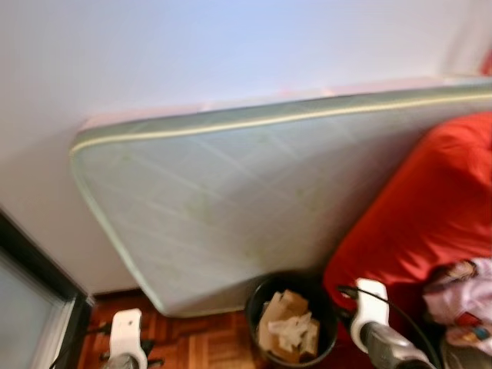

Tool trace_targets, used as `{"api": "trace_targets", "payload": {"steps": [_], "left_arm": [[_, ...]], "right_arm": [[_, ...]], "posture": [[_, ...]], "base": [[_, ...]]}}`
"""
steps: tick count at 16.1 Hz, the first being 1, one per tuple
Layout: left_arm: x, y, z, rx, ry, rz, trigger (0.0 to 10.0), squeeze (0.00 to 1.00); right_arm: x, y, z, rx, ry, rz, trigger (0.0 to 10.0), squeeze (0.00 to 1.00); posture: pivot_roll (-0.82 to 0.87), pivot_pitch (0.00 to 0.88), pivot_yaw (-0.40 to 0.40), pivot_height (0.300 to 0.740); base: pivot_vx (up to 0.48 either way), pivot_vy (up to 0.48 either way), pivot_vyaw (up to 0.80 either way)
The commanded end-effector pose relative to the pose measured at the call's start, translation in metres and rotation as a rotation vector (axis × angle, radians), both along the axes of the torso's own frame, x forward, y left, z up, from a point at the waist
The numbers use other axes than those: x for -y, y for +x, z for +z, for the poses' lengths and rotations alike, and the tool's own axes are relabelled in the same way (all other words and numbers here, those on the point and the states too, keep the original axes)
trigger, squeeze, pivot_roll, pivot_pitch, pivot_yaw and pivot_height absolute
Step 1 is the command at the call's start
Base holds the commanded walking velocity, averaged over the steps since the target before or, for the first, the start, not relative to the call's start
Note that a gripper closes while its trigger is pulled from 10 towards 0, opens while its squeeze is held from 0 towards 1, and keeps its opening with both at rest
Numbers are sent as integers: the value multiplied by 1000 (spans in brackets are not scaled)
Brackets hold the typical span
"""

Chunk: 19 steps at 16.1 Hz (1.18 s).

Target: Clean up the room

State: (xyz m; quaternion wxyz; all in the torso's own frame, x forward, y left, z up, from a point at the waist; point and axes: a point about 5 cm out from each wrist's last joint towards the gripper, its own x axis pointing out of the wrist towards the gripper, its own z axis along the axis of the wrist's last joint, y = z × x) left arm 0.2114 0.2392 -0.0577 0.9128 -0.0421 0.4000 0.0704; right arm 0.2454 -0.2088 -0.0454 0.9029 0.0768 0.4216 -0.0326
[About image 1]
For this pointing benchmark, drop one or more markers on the pink cartoon print blanket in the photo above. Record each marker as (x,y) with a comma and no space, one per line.
(465,296)

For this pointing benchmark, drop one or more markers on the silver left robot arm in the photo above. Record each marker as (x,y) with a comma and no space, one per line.
(121,364)

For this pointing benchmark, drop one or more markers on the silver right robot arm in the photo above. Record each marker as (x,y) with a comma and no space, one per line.
(392,350)

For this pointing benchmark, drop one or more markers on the black framed frosted glass door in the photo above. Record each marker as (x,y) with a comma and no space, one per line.
(31,307)

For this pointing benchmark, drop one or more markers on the crumpled brown and white paper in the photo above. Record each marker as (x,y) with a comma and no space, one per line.
(288,330)

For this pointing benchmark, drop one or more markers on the pale green quilted mattress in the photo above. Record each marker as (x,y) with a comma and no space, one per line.
(231,192)

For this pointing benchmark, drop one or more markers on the black round waste bin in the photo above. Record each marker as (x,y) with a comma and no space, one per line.
(328,323)

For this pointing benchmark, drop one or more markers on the large red fabric cushion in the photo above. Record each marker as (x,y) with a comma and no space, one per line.
(430,200)

